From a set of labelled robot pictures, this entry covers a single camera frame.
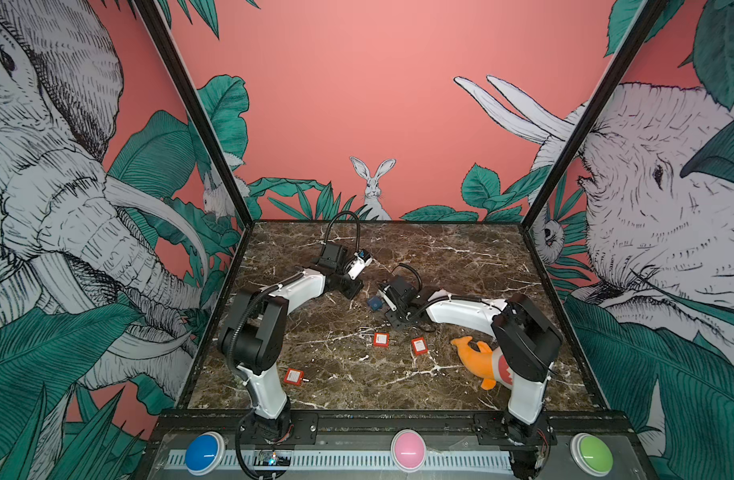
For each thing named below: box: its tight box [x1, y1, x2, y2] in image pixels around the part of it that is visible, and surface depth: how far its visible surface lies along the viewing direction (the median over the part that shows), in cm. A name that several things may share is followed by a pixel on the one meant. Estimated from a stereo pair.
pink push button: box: [390, 428, 427, 473], surface depth 71 cm
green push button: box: [570, 432, 614, 477], surface depth 71 cm
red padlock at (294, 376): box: [284, 368, 305, 386], surface depth 82 cm
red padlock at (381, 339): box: [373, 332, 391, 347], surface depth 90 cm
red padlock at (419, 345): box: [411, 337, 428, 356], surface depth 89 cm
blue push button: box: [185, 431, 226, 476], surface depth 71 cm
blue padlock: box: [367, 296, 383, 311], surface depth 98 cm
